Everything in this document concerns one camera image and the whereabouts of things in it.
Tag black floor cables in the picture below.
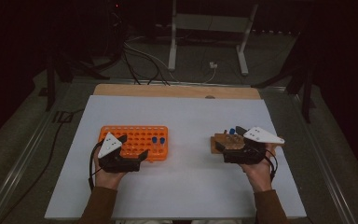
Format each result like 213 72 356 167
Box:
121 43 171 87

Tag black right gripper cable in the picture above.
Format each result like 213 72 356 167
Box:
262 148 279 183

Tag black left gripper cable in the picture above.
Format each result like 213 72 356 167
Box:
88 140 105 192

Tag thin black floor cable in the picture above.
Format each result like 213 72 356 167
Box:
0 108 86 224

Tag orange plastic test tube rack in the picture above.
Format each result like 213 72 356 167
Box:
98 125 170 162

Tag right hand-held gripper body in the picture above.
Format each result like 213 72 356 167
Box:
222 126 285 165

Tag white metal stand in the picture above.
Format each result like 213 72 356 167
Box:
167 0 259 77

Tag white table mat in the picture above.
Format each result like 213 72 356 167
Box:
44 94 308 220

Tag wooden test tube rack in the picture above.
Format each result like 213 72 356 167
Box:
210 132 250 155

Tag person's right hand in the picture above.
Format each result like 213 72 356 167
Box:
240 143 278 194

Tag person's left hand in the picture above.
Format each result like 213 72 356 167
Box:
93 157 129 190

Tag black stand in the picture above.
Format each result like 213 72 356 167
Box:
251 40 317 124
45 52 111 112

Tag metal floor rail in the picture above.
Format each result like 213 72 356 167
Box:
288 92 358 224
0 110 59 224

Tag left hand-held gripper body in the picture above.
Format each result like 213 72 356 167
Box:
97 132 142 174

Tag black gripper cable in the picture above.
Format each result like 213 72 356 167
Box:
262 148 279 183
88 140 105 192

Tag white floor cable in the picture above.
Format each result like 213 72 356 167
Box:
124 36 218 86

